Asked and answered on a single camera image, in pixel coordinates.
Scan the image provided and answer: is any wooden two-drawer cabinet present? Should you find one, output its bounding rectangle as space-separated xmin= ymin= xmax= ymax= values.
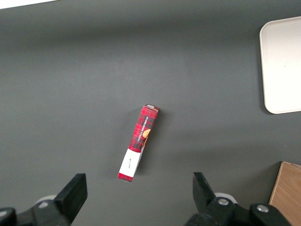
xmin=268 ymin=161 xmax=301 ymax=226

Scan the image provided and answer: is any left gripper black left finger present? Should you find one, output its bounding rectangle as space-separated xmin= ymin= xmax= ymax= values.
xmin=0 ymin=173 xmax=88 ymax=226

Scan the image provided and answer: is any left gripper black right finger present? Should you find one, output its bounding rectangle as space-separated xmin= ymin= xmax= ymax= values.
xmin=183 ymin=172 xmax=292 ymax=226

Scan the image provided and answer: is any beige plastic tray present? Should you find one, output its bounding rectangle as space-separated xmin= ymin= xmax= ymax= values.
xmin=259 ymin=16 xmax=301 ymax=115

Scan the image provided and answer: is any red plaid shortbread box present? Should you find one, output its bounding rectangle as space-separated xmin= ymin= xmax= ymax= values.
xmin=117 ymin=104 xmax=160 ymax=184

